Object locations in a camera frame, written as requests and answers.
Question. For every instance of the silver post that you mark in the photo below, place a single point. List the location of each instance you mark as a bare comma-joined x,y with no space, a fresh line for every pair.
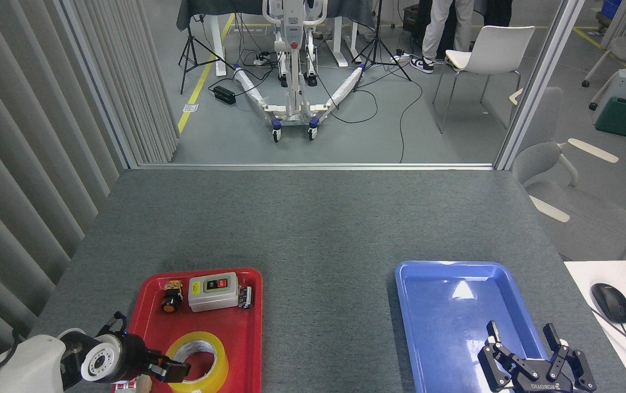
539,82

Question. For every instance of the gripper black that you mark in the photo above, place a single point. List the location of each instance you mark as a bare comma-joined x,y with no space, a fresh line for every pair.
537,379
134,357

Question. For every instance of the yellow tape roll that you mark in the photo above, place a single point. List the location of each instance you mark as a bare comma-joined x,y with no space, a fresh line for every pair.
204,337

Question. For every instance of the white wheeled stand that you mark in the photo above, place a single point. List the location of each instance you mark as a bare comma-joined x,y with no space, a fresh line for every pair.
294,103

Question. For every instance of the white power strip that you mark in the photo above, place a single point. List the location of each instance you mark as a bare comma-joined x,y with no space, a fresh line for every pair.
261,60

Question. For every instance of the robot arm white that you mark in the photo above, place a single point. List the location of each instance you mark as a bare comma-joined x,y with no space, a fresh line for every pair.
34,363

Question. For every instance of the white chair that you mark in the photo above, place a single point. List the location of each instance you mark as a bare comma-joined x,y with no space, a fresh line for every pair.
496,49

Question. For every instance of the black orange push button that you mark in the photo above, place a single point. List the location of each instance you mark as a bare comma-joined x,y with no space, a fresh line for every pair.
171,300

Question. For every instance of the blue plastic tray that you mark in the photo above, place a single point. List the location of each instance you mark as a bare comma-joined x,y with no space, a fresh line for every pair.
444,327

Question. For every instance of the black power adapter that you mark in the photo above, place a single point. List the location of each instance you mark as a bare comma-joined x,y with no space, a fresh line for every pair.
224,95

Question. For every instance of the grey armchair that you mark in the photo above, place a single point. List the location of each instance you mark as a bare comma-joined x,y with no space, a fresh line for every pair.
586,218

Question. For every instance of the black computer mouse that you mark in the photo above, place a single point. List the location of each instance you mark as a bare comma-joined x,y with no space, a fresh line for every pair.
610,303

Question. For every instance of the white desk with dark cloth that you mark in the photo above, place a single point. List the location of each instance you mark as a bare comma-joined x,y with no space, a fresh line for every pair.
218,38

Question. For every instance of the black tripod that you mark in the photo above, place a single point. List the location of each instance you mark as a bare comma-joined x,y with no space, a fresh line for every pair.
377,46
190,46

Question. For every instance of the red plastic tray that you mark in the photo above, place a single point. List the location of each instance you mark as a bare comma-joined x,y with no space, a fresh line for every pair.
236,349

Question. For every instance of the white side desk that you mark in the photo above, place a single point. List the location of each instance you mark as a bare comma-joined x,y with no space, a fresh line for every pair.
597,273

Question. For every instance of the silver rail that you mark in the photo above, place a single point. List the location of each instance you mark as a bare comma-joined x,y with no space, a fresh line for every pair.
318,166

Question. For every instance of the grey on-off switch box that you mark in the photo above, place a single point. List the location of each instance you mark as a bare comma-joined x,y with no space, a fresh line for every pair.
212,297

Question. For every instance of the person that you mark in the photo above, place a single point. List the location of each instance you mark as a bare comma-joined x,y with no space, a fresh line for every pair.
438,27

